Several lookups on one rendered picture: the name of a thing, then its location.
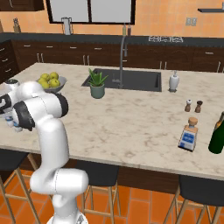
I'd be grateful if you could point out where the green plant in grey pot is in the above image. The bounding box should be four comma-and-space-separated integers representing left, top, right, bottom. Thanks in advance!
87, 68, 109, 100

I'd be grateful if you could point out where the dark grey sink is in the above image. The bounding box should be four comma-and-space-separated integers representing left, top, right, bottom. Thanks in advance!
80, 67, 163, 93

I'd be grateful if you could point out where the grey spring tap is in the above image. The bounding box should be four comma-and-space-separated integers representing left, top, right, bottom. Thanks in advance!
112, 24, 130, 89

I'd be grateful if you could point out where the grey fruit bowl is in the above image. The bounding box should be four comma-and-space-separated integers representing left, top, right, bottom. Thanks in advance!
37, 75, 68, 94

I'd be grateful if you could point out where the black stool with wooden legs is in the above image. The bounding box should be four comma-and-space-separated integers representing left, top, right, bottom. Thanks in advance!
74, 159, 123, 224
162, 174, 224, 224
0, 148, 42, 224

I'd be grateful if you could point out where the yellow-green fruit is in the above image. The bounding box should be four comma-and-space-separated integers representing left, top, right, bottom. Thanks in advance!
48, 78, 61, 88
38, 80, 51, 89
48, 72, 60, 81
39, 73, 51, 82

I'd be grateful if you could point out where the white soap dispenser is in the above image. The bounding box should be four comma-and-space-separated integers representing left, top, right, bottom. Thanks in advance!
168, 70, 180, 94

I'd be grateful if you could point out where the dark brown cupboard run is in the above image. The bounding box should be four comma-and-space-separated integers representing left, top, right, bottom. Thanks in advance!
0, 31, 224, 84

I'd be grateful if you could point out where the brown shaker with white top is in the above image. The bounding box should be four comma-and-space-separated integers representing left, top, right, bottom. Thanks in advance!
184, 99, 193, 113

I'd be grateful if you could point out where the clear glass bottle blue label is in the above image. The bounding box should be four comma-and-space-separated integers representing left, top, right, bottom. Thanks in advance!
178, 116, 200, 152

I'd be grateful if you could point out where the brown shaker with dark top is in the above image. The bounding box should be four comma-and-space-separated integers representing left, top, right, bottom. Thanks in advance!
194, 100, 204, 114

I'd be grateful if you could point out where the grey jug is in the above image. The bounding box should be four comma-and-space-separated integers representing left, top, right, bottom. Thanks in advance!
60, 17, 74, 36

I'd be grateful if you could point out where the white plastic bottle blue label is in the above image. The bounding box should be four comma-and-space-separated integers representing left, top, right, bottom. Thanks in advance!
5, 115, 24, 133

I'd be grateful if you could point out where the black framed window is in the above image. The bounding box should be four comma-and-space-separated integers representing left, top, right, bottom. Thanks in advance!
45, 0, 137, 25

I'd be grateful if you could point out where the dark green glass bottle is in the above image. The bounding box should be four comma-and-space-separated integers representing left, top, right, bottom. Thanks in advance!
207, 111, 224, 155

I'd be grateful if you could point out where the wooden knife block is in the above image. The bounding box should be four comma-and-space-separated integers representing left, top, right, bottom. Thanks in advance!
12, 17, 22, 34

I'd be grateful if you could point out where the grey wall socket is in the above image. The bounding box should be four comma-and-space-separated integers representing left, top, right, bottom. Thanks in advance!
185, 17, 198, 27

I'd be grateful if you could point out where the dark brown wall cupboard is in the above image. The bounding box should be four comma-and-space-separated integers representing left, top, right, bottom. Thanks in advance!
0, 0, 46, 12

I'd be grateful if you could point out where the dark wall shelf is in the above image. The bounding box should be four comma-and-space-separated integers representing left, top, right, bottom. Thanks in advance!
197, 7, 224, 13

